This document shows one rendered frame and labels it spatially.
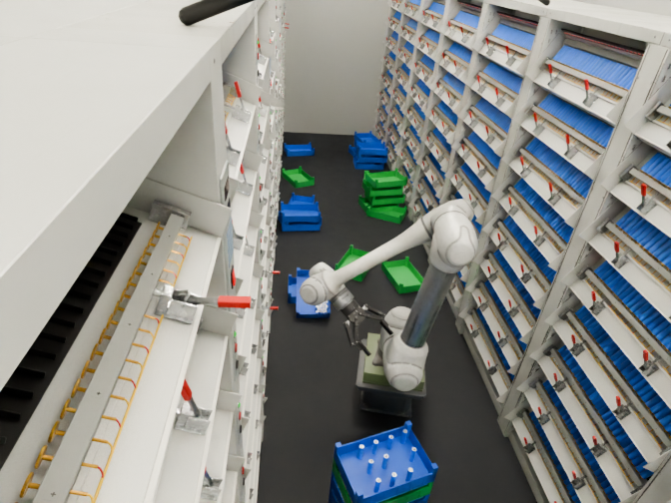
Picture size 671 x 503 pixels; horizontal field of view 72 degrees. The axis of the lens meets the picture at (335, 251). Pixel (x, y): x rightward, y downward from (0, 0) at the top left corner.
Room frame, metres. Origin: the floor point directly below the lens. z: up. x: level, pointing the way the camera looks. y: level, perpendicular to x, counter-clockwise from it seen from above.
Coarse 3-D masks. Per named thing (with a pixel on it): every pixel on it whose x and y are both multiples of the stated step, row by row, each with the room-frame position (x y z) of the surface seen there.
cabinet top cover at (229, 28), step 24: (168, 0) 1.09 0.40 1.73; (192, 0) 1.14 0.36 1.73; (264, 0) 1.69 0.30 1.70; (72, 24) 0.67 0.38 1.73; (96, 24) 0.69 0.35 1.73; (120, 24) 0.70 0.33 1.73; (144, 24) 0.72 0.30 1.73; (168, 24) 0.74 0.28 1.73; (216, 24) 0.79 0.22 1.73; (240, 24) 0.92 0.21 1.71
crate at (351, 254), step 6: (348, 252) 2.85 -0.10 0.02; (354, 252) 2.87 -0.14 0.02; (360, 252) 2.85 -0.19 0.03; (366, 252) 2.84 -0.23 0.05; (342, 258) 2.73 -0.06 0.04; (348, 258) 2.80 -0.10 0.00; (354, 258) 2.81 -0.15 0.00; (336, 264) 2.60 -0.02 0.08; (342, 264) 2.72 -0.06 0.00; (366, 270) 2.63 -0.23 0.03; (360, 276) 2.54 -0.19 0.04
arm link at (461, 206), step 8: (456, 200) 1.58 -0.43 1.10; (464, 200) 1.57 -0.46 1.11; (440, 208) 1.57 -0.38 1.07; (448, 208) 1.53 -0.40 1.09; (456, 208) 1.52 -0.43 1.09; (464, 208) 1.53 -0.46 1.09; (472, 208) 1.55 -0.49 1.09; (424, 216) 1.58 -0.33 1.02; (432, 216) 1.54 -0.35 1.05; (472, 216) 1.53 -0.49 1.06; (424, 224) 1.55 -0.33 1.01; (432, 224) 1.51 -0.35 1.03; (432, 232) 1.52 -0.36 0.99
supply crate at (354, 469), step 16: (384, 432) 1.09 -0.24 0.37; (400, 432) 1.11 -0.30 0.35; (336, 448) 0.99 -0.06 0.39; (352, 448) 1.03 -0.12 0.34; (368, 448) 1.05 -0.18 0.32; (384, 448) 1.06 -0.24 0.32; (400, 448) 1.06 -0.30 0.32; (416, 448) 1.06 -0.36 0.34; (336, 464) 0.98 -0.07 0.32; (352, 464) 0.98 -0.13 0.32; (400, 464) 1.00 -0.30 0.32; (416, 464) 1.00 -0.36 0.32; (432, 464) 0.96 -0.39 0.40; (352, 480) 0.92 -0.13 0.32; (368, 480) 0.93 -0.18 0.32; (384, 480) 0.93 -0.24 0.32; (400, 480) 0.94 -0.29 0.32; (416, 480) 0.92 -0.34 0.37; (432, 480) 0.95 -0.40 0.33; (352, 496) 0.85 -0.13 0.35; (368, 496) 0.84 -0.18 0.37; (384, 496) 0.87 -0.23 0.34
